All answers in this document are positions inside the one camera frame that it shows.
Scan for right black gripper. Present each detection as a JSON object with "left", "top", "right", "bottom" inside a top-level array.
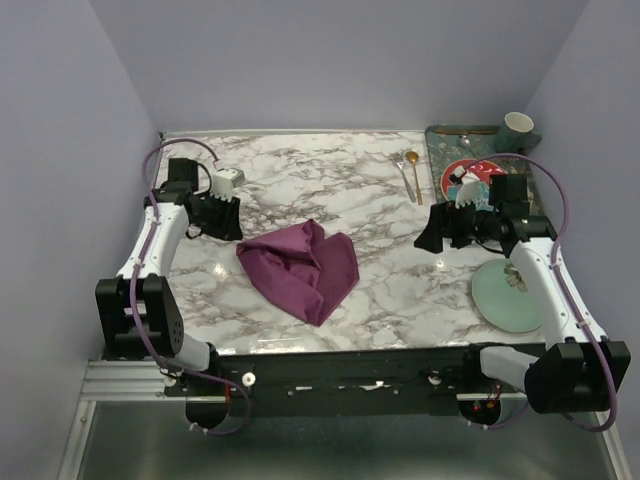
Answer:
[{"left": 413, "top": 195, "right": 500, "bottom": 253}]

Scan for purple cloth napkin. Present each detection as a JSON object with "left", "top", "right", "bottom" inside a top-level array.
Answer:
[{"left": 236, "top": 220, "right": 359, "bottom": 327}]

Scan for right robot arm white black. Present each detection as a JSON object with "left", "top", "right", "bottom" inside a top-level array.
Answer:
[{"left": 414, "top": 167, "right": 631, "bottom": 415}]

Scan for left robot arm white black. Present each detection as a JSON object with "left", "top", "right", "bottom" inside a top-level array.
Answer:
[{"left": 95, "top": 158, "right": 245, "bottom": 395}]

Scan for red and teal plate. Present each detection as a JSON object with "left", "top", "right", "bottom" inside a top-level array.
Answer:
[{"left": 440, "top": 159, "right": 507, "bottom": 211}]

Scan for gold spoon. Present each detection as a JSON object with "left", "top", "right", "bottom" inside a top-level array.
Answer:
[{"left": 405, "top": 150, "right": 423, "bottom": 205}]

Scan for floral teal placemat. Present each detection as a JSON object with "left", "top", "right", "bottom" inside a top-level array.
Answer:
[{"left": 425, "top": 124, "right": 543, "bottom": 215}]

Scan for silver fork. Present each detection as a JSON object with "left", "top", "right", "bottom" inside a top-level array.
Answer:
[{"left": 391, "top": 153, "right": 417, "bottom": 203}]

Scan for silver spoon on placemat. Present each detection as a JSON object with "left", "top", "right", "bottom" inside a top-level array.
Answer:
[{"left": 458, "top": 134, "right": 479, "bottom": 159}]

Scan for light green plate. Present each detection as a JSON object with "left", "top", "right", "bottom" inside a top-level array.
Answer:
[{"left": 471, "top": 259, "right": 541, "bottom": 334}]

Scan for gold knife on placemat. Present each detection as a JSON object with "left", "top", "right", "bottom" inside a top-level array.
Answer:
[{"left": 433, "top": 126, "right": 498, "bottom": 135}]

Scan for dark teal mug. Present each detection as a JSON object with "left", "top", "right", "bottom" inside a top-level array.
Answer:
[{"left": 493, "top": 112, "right": 542, "bottom": 155}]

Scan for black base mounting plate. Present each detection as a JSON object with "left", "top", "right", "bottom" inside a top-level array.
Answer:
[{"left": 164, "top": 347, "right": 521, "bottom": 418}]

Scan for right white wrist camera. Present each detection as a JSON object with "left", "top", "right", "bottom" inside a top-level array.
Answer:
[{"left": 450, "top": 166, "right": 482, "bottom": 209}]

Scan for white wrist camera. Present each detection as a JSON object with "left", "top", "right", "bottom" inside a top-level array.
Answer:
[
  {"left": 210, "top": 168, "right": 245, "bottom": 202},
  {"left": 450, "top": 166, "right": 482, "bottom": 209}
]

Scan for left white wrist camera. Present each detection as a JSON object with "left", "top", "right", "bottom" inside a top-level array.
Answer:
[{"left": 210, "top": 168, "right": 245, "bottom": 202}]

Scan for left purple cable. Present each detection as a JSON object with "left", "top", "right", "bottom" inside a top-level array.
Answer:
[{"left": 127, "top": 137, "right": 254, "bottom": 437}]

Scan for aluminium frame rail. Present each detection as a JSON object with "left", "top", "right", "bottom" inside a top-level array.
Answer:
[{"left": 54, "top": 359, "right": 169, "bottom": 480}]

